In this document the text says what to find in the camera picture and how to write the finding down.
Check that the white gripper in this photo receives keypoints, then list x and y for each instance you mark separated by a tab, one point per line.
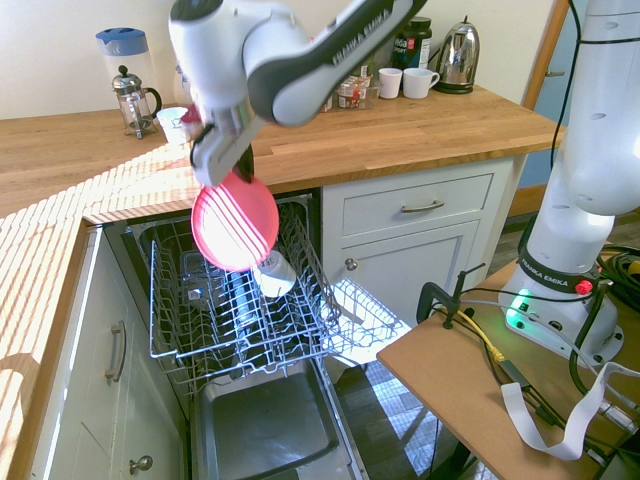
220	155

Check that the pink round plastic plate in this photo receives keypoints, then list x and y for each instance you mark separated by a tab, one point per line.
235	225

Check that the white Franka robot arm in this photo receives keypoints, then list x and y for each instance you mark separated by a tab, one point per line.
590	125

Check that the black dishwasher tub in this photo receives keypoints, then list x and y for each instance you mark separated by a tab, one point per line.
137	245

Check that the grey steel dishwasher door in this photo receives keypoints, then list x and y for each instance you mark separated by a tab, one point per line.
265	425

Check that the white paper cup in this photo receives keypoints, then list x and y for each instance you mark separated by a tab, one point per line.
172	125

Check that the clear glass container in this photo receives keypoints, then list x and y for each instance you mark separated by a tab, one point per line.
197	272

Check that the clear plastic tea box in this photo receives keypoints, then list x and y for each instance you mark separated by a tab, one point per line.
357	95

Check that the glass French press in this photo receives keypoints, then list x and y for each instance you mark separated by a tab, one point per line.
132	102

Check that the white cabinet drawer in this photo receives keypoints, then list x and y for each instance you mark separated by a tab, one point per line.
375	205

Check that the round metal cabinet knob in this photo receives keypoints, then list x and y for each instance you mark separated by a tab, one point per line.
142	464
351	263

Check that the small white mug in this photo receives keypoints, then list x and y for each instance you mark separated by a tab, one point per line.
390	82

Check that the blue lid water pitcher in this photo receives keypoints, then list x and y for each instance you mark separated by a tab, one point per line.
122	55

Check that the white cabinet door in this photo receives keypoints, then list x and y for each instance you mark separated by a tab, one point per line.
400	270

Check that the large white mug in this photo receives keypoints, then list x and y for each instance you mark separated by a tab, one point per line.
416	84

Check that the black supplement jar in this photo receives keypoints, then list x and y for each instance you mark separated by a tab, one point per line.
412	47

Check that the black screw clamp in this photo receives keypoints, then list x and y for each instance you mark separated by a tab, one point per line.
430	295

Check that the chrome electric kettle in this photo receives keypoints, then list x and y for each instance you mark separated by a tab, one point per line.
457	55

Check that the white corner cabinet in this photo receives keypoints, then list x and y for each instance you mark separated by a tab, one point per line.
75	375

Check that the red round knob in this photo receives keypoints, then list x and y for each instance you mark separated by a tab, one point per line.
583	287

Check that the wooden door frame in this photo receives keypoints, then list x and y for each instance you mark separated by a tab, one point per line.
547	50

